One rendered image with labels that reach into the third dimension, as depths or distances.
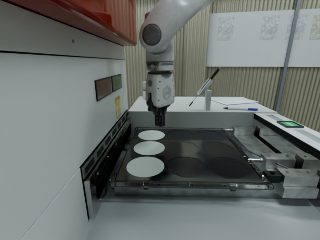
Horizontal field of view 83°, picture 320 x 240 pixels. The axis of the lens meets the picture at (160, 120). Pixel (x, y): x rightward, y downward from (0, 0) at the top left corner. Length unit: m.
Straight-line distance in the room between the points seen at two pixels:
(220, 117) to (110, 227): 0.57
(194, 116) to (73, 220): 0.57
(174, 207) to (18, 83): 0.40
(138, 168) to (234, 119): 0.49
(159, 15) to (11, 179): 0.40
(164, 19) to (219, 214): 0.47
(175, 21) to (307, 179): 0.48
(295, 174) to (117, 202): 0.44
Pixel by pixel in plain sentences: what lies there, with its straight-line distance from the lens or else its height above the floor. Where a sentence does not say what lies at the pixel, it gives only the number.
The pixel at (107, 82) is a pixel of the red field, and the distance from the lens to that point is 0.52.
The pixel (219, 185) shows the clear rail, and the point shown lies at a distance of 0.45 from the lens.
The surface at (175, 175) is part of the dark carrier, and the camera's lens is 0.46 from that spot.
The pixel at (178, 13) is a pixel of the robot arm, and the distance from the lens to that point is 0.47.
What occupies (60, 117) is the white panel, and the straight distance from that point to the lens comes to 0.31.
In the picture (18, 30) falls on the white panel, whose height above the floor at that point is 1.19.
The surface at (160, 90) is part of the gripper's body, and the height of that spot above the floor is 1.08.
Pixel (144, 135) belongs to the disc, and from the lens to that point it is 0.69.
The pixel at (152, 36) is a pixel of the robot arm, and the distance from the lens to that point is 0.47.
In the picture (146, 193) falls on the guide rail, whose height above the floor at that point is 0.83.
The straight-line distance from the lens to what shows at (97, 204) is 0.46.
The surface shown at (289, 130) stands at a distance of 0.70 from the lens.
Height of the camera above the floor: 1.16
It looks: 18 degrees down
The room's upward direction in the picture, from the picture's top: straight up
